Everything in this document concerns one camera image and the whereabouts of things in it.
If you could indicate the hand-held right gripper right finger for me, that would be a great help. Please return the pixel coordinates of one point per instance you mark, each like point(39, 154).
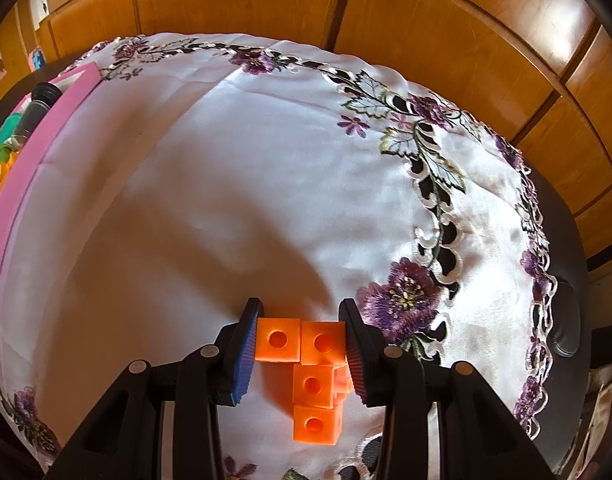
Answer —
point(358, 360)

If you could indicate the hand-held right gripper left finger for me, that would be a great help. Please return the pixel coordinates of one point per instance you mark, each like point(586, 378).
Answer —
point(243, 355)

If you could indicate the orange linked cubes piece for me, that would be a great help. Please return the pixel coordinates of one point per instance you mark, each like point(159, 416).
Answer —
point(313, 385)

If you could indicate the pink shallow cardboard box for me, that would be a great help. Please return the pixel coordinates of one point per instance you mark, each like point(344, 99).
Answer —
point(41, 150)

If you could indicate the orange plastic funnel piece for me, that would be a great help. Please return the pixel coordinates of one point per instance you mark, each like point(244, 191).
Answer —
point(3, 177)

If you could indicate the teal flanged plastic piece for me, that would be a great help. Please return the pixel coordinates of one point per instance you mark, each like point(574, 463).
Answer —
point(8, 127)

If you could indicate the dark grey cylinder piece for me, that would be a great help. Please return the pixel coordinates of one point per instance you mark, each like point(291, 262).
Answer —
point(43, 95)

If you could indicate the white floral embroidered tablecloth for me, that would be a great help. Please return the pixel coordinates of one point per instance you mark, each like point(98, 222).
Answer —
point(261, 185)

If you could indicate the pink and blue item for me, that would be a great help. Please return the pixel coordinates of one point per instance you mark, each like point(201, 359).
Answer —
point(37, 60)

